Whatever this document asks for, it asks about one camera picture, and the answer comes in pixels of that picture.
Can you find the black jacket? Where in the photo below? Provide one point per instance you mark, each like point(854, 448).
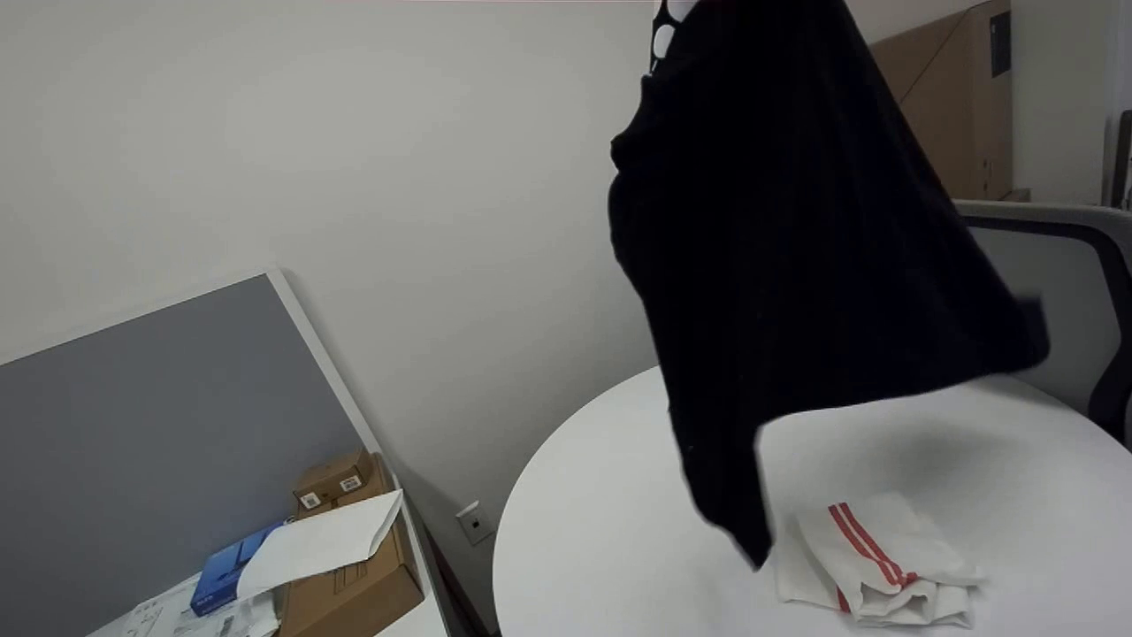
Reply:
point(802, 259)

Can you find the white towel with red stripes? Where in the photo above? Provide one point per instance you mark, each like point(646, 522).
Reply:
point(887, 568)

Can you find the small cardboard box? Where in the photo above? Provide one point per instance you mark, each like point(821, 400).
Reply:
point(342, 481)

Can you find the white paper sheet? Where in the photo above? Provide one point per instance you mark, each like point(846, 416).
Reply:
point(319, 547)

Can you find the large cardboard box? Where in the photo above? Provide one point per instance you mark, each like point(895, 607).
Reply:
point(356, 594)

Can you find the blue packet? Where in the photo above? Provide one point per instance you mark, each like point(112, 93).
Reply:
point(232, 569)

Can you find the grey office chair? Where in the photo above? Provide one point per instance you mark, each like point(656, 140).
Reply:
point(1079, 295)

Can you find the grey partition with white frame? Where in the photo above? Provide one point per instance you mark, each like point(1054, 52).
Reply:
point(152, 448)

